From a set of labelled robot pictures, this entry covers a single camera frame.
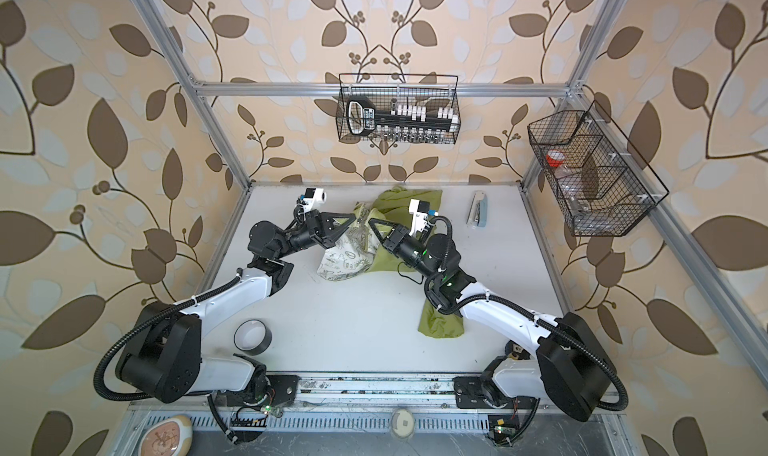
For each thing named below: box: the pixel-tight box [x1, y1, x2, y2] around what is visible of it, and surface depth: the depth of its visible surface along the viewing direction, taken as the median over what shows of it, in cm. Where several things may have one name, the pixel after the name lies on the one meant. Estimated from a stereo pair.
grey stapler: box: [466, 191, 488, 227], surface depth 111 cm
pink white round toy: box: [138, 415, 193, 456], surface depth 68 cm
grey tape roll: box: [233, 319, 273, 356], surface depth 84 cm
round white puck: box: [390, 408, 416, 439], surface depth 62 cm
